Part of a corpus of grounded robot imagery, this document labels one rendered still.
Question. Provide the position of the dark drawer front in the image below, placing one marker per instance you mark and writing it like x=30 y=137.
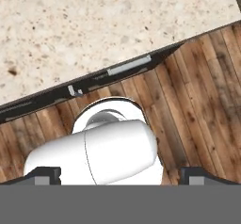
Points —
x=157 y=56

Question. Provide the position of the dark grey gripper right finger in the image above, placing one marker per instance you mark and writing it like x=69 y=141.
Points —
x=191 y=173

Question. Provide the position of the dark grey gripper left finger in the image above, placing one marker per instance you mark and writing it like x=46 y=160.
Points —
x=47 y=174

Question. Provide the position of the white round object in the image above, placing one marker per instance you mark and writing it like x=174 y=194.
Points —
x=113 y=152

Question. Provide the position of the dark cupboard door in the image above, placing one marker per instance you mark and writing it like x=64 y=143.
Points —
x=40 y=100

